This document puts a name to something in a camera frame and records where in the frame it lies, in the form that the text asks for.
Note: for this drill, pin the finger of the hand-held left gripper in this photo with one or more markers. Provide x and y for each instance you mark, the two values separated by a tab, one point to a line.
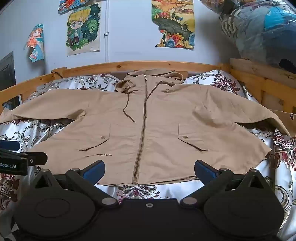
9	146
38	158

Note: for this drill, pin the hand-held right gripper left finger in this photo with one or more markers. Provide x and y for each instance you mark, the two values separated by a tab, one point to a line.
93	172

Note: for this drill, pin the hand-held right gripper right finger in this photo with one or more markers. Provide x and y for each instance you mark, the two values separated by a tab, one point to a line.
205	172

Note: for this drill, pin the tan hooded zip jacket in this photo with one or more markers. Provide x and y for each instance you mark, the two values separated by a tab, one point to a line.
161	120

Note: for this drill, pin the clear plastic bag of clothes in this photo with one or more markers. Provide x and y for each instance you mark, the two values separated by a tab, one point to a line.
261	30

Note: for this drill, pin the white floral satin blanket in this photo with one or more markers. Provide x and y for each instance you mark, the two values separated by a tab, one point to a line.
34	129

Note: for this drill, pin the dark framed panel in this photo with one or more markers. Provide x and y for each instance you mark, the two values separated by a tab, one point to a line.
8	76

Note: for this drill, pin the wooden bed frame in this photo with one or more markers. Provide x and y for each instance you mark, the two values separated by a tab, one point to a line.
99	67

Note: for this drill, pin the orange-haired character wall poster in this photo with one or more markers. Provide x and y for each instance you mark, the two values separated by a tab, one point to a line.
34	41

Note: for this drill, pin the blond character wall poster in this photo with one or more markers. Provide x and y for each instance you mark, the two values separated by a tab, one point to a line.
83	30

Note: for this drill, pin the white wall pipe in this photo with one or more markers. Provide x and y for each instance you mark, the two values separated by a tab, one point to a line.
106	30

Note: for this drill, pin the landscape wall poster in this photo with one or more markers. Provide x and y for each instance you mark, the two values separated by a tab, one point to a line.
173	23

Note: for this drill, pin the colourful cartoon wall poster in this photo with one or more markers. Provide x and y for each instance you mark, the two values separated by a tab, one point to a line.
74	4

